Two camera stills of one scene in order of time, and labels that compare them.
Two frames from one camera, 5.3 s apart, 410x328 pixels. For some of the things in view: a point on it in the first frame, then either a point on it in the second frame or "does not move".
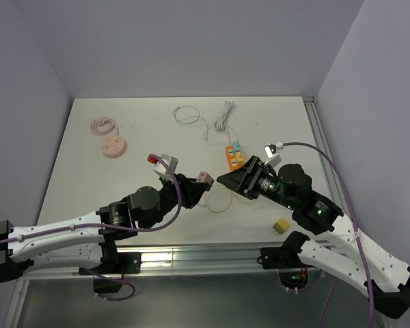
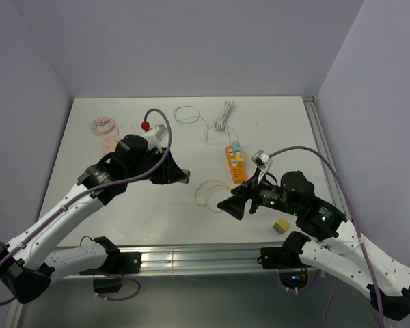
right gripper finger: (244, 179) → (234, 204)
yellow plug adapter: (239, 156) does not move
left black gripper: (191, 190) → (169, 173)
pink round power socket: (113, 145) does not move
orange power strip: (231, 160) does not move
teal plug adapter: (236, 146) does not move
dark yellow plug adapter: (281, 225) does not move
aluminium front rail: (210, 260) does not move
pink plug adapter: (205, 177) → (188, 174)
